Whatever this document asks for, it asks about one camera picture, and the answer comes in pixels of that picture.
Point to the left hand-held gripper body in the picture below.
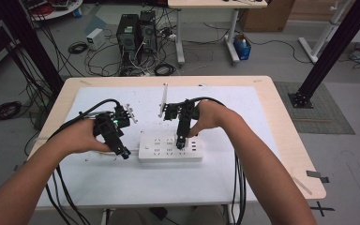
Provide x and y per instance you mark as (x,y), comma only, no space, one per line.
(109,128)

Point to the white power strip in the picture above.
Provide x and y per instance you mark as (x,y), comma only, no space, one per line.
(162,156)

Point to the person's left hand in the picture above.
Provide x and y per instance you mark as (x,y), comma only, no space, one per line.
(75,137)

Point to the small black object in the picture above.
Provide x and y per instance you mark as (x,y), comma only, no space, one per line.
(158,213)

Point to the black metal pillar with base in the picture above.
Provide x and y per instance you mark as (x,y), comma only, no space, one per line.
(334,47)

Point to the wooden table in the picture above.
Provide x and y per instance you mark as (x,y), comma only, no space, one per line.
(293,150)

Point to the pale tape strip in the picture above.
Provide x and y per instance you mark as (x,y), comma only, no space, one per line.
(302,186)

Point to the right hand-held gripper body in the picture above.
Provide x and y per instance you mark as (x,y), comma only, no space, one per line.
(183,115)

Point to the person's right hand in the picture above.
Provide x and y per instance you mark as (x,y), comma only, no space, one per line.
(215,117)

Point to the small white device box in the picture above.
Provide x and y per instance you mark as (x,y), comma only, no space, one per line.
(95,38)

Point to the round white table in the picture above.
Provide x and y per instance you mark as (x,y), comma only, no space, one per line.
(65,11)

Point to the narrow black computer tower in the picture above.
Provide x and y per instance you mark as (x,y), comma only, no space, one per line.
(148,31)

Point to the black tape cross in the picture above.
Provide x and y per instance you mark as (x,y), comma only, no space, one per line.
(322,208)

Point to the white metal stand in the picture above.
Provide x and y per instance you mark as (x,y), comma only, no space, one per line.
(325,34)

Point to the cardboard box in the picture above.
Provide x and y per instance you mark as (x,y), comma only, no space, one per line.
(265,17)

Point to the white-legged wooden desk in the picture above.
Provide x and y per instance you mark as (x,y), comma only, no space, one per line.
(215,3)

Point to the blue box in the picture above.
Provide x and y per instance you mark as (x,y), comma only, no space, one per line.
(243,50)

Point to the grey floor mat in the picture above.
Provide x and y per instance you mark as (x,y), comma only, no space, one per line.
(325,115)

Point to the white table mat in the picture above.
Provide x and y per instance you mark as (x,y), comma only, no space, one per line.
(156,184)

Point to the dark tape piece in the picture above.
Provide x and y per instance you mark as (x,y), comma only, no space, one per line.
(317,176)

